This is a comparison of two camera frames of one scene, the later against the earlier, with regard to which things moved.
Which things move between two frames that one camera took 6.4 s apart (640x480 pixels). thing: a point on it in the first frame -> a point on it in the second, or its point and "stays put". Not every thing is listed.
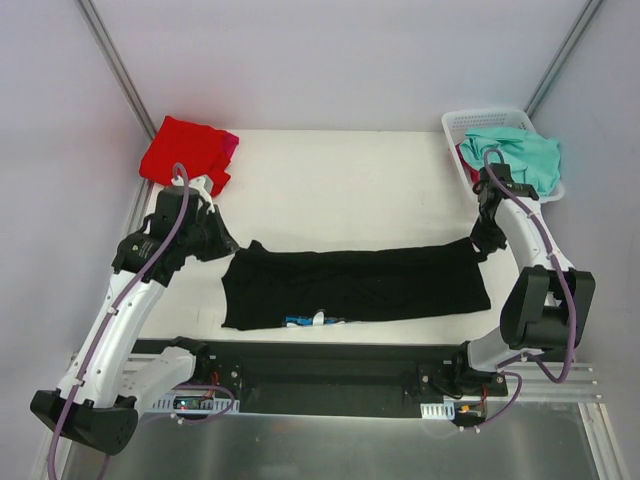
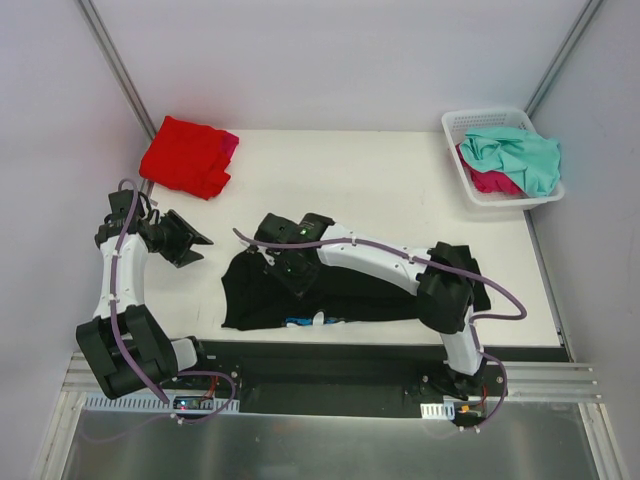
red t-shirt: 205,151 stays put
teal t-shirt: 530,159 stays put
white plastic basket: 456,125 stays put
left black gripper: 220,240 -> 177,238
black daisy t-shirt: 262,287 stays put
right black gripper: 486,238 -> 298,279
